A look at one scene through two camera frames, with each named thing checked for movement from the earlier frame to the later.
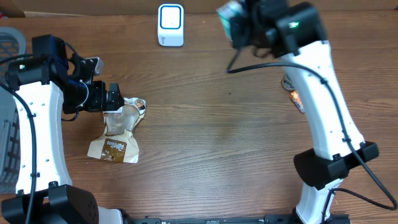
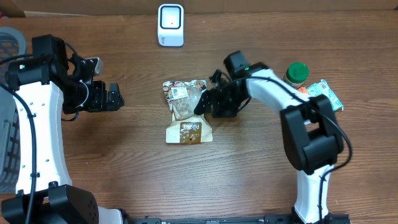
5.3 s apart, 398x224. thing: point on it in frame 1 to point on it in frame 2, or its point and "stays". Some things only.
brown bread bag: x=118 y=144 to x=186 y=127
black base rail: x=273 y=219 stays
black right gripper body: x=245 y=37 to x=230 y=98
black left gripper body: x=97 y=98 stays
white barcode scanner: x=171 y=25 stays
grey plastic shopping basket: x=12 y=43 stays
